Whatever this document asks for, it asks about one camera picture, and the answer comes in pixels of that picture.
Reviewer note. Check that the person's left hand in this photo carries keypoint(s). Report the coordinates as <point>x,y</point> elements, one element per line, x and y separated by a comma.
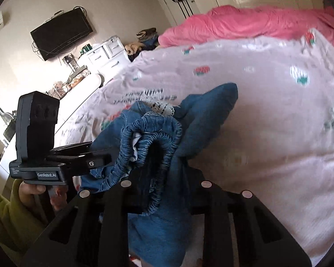
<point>58,195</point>

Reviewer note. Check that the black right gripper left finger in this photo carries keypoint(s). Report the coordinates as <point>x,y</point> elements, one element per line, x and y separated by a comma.
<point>91,231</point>

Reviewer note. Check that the pink strawberry print bedsheet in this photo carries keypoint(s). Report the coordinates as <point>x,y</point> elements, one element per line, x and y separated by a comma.
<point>278,141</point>

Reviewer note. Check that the green left sleeve forearm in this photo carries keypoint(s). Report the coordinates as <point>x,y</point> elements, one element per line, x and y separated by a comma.
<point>19,226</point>

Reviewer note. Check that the pink crumpled duvet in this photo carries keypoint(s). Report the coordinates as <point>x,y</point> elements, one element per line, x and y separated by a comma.
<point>228,22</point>

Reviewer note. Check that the white desk with clutter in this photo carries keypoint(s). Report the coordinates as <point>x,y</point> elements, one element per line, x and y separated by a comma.
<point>39,119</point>

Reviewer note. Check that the pile of folded clothes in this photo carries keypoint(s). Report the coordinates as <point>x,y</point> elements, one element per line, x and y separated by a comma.
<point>147,40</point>

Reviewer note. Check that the blue denim pants lace hem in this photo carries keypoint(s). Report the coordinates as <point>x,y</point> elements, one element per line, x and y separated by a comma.
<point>153,153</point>

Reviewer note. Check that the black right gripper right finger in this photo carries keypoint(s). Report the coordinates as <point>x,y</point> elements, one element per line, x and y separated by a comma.
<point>238,228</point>

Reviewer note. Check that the white drawer cabinet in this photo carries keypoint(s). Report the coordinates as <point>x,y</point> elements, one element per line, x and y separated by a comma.
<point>106,59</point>

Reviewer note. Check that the black wall television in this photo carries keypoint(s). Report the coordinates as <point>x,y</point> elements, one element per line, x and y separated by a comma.
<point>60,33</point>

